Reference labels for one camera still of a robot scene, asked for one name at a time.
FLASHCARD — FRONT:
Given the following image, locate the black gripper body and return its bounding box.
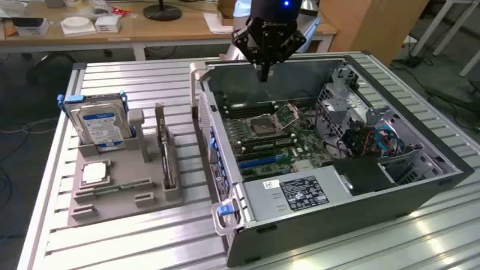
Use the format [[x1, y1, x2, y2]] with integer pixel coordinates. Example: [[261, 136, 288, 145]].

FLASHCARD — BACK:
[[245, 0, 302, 55]]

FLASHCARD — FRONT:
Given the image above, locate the graphics card with metal bracket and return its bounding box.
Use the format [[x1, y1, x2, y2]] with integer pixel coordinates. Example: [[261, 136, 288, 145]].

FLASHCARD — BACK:
[[154, 102, 177, 190]]

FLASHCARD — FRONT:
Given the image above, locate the white paper stack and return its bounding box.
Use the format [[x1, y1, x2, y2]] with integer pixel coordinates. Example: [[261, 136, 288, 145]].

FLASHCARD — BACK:
[[202, 12, 236, 35]]

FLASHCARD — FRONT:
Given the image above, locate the brown cardboard box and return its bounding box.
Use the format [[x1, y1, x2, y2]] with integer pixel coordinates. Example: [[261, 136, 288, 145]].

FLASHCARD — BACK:
[[217, 0, 237, 19]]

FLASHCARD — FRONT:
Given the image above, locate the grey metal disk bay cage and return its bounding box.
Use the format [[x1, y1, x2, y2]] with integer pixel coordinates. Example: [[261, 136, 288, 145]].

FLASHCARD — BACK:
[[316, 60, 398, 136]]

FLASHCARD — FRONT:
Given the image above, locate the wooden cabinet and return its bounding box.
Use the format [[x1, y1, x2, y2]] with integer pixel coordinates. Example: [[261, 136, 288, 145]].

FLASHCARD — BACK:
[[320, 0, 430, 65]]

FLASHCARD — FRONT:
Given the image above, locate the black RAM slot bank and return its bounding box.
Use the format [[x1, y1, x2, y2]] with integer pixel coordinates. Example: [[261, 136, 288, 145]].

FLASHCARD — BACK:
[[222, 100, 277, 119]]

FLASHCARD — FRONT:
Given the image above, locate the black round lamp base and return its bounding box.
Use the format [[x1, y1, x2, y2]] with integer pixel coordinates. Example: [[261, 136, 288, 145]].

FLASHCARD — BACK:
[[142, 0, 182, 21]]

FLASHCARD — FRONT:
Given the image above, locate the metal socket cover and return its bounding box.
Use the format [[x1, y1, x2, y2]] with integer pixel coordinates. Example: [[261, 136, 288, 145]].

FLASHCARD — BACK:
[[274, 102, 301, 129]]

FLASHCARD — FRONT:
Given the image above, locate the CPU socket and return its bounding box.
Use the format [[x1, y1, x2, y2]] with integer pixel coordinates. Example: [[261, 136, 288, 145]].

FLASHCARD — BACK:
[[245, 115, 284, 138]]

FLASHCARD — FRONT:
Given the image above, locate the black power brick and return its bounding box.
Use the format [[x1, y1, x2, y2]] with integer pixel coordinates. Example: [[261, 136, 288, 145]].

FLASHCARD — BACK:
[[402, 55, 424, 68]]

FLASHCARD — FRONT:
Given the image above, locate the small white cardboard box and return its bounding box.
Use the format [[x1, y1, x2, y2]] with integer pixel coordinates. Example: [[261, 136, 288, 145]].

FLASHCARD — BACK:
[[94, 15, 122, 33]]

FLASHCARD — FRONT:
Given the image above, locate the green motherboard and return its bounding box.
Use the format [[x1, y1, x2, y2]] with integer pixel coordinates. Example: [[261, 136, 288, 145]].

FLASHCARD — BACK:
[[220, 98, 334, 182]]

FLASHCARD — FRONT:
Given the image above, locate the blue expansion slot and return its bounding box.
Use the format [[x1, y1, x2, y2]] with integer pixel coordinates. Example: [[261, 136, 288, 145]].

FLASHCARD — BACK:
[[237, 156, 285, 170]]

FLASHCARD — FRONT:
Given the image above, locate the white round part on plate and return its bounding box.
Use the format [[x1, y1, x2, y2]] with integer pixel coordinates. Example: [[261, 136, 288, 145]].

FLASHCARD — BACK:
[[60, 16, 97, 37]]

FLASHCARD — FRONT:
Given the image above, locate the black floor stand base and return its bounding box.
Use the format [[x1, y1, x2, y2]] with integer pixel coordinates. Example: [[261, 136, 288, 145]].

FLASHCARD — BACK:
[[425, 84, 480, 113]]

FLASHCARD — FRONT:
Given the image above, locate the hard disk in blue carrier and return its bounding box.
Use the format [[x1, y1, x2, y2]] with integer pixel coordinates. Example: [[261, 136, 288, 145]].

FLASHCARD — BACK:
[[56, 91, 129, 154]]

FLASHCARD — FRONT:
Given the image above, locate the black plastic shroud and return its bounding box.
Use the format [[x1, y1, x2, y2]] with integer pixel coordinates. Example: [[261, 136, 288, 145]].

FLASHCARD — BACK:
[[333, 157, 400, 196]]

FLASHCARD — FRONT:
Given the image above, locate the black chair base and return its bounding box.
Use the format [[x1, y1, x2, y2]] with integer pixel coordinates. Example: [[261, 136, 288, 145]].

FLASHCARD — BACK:
[[25, 52, 80, 84]]

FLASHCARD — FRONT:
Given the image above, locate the grey power supply unit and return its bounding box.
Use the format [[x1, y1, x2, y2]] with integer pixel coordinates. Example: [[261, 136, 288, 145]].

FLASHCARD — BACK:
[[238, 165, 356, 223]]

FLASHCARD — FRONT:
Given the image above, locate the white box with black top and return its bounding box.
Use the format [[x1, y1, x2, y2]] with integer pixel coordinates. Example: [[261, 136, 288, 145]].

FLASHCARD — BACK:
[[10, 17, 50, 37]]

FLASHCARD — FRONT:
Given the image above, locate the silver CPU chip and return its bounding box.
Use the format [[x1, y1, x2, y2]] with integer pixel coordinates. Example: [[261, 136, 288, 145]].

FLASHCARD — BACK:
[[81, 162, 108, 187]]

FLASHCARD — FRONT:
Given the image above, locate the green loose RAM stick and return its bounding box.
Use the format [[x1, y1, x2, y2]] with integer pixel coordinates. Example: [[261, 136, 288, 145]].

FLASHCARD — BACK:
[[92, 179, 145, 195]]

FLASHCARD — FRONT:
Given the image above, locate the grey parts rack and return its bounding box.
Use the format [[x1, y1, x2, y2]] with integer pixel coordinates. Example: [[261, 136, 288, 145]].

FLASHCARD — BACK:
[[66, 109, 185, 227]]

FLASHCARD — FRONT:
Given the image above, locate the black open PC case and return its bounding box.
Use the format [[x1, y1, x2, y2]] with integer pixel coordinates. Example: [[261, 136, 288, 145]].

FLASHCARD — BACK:
[[189, 55, 476, 268]]

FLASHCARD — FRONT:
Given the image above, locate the wooden desk with white frame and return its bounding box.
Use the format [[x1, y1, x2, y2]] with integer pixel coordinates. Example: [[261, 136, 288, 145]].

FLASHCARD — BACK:
[[0, 0, 338, 61]]

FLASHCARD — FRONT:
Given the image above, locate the white table frame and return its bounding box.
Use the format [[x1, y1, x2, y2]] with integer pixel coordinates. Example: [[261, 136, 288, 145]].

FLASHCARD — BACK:
[[410, 0, 480, 77]]

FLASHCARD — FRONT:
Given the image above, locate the blue disk wire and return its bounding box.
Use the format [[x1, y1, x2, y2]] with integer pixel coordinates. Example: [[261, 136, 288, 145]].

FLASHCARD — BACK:
[[374, 125, 404, 158]]

